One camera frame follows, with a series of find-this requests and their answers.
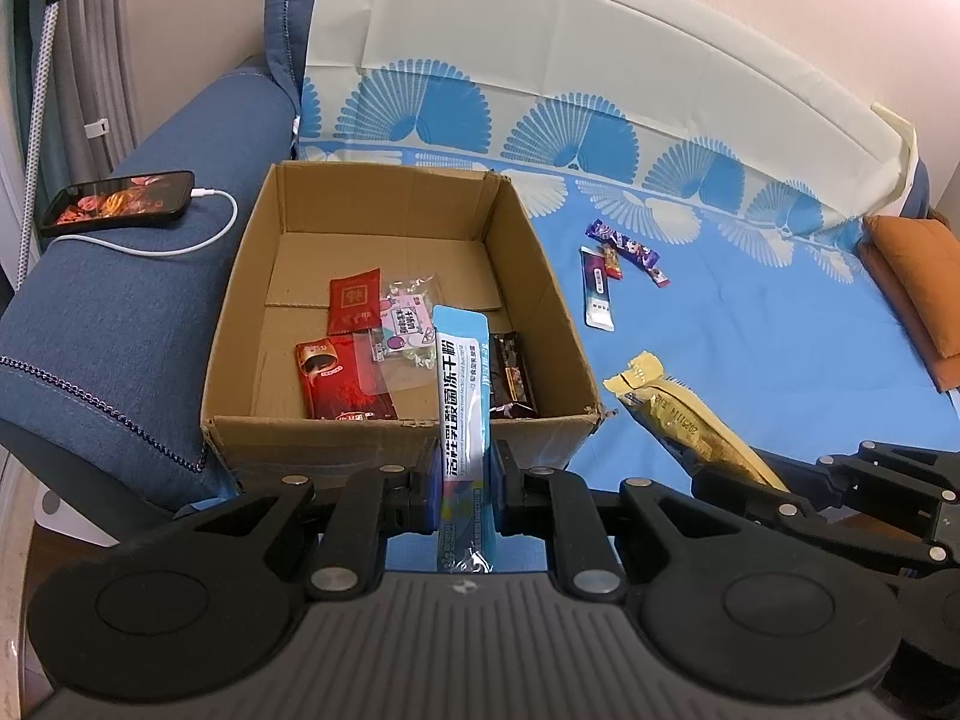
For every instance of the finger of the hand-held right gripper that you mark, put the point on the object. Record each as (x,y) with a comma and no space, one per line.
(825,529)
(885,466)

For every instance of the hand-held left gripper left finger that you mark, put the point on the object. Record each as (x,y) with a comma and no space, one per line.
(432,487)

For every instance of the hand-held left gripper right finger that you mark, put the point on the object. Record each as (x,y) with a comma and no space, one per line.
(501,495)

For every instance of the light blue stick sachet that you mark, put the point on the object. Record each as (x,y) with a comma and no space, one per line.
(463,405)

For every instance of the black chocolate bar packet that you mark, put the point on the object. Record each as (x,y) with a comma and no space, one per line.
(514,379)

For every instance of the large red snack packet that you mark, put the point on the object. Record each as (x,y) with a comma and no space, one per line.
(341,382)

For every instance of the brown cardboard box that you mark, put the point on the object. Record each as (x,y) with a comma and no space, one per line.
(300,444)

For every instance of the clear bag of pink candy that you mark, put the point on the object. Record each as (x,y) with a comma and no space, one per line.
(405,322)

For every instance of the yellow snack packet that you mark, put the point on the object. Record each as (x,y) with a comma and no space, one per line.
(675,409)

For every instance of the small dark red packet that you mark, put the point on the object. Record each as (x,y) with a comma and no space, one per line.
(354,300)

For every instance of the purple and white stick sachet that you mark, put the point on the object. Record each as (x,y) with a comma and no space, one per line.
(598,292)

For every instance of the small red stick packet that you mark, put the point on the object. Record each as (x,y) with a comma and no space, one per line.
(612,262)

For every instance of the pink printed snack bar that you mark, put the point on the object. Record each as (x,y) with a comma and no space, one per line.
(646,266)

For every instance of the purple snack packet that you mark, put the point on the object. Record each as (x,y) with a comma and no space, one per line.
(609,238)

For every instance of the orange cushion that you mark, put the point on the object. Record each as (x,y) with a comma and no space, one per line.
(900,315)
(919,270)

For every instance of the blue fabric sofa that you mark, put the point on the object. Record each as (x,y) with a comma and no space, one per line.
(112,330)

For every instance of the black smartphone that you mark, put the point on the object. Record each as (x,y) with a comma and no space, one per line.
(112,199)

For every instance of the white curtain clip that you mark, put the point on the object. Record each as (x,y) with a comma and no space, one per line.
(95,127)

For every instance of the black garment steamer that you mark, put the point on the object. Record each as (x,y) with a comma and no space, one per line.
(41,90)

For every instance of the grey curtain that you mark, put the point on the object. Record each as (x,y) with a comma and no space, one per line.
(94,37)

